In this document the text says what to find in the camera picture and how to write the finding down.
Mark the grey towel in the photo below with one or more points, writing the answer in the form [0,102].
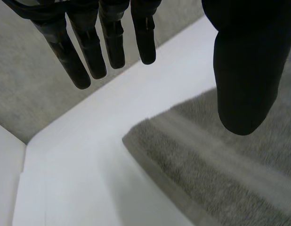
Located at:
[206,169]

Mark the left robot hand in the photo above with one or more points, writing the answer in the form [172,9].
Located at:
[246,70]

